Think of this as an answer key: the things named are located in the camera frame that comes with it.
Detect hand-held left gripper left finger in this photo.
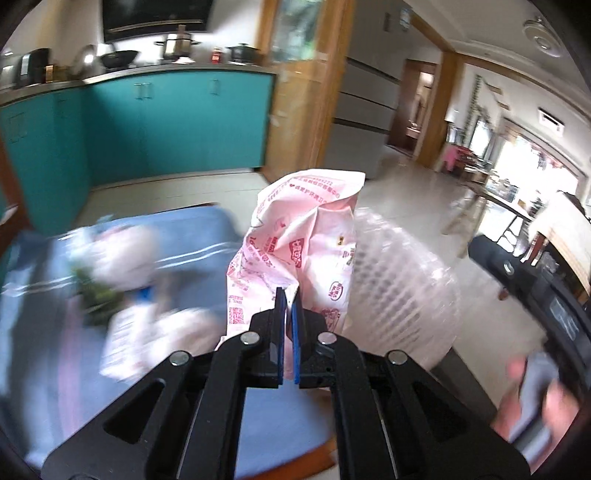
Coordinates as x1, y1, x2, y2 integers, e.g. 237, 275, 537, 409
42, 287, 288, 480

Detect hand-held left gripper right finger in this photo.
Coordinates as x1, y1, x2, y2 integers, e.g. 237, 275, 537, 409
288, 291, 532, 480

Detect pink printed plastic bag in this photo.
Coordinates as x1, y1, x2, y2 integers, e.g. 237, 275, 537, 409
225, 170, 367, 384

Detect white plastic mesh basket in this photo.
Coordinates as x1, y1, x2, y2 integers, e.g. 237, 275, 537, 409
344, 207, 460, 370

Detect person's right hand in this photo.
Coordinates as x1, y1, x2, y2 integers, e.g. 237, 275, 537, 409
490, 357, 580, 441

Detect light wooden cabinet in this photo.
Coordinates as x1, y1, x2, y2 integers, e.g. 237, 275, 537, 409
526, 189, 591, 301

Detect white bag with greens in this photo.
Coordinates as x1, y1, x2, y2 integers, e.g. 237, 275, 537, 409
99, 302, 229, 384

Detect pink hanging cloth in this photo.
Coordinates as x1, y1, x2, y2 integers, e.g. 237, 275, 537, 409
441, 145, 463, 172

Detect ceiling air vent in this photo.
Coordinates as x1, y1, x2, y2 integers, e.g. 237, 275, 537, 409
537, 107, 567, 138

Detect dark green scraps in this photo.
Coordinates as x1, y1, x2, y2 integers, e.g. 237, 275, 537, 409
74, 265, 127, 326

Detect silver refrigerator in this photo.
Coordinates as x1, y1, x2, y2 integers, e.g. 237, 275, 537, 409
330, 0, 414, 183

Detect teal kitchen cabinets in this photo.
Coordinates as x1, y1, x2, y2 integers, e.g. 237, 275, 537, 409
0, 65, 278, 236

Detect green vine garland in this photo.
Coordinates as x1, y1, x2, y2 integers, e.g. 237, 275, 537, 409
465, 76, 484, 136

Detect wood framed glass door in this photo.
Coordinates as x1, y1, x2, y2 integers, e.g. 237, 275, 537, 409
255, 0, 356, 185

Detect blue striped cloth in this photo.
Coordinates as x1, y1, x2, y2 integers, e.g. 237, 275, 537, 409
0, 205, 333, 467

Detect brown wooden room door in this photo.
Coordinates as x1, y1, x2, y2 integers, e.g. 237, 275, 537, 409
385, 60, 437, 155

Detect black lidded pot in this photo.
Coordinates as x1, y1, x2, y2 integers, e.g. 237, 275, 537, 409
226, 43, 260, 64

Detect round ceiling light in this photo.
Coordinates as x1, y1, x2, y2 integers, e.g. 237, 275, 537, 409
523, 15, 563, 59

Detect steel cooking pot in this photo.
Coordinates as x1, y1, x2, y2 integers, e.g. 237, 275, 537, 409
154, 25, 203, 62

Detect black wok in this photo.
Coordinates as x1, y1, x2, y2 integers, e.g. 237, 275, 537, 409
99, 44, 140, 70

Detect round steel lid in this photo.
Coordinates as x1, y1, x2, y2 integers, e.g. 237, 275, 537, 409
68, 45, 100, 77

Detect black range hood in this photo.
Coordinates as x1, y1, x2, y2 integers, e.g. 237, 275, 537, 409
102, 0, 217, 44

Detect black air fryer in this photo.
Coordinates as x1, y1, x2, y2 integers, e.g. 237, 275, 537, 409
14, 48, 51, 88

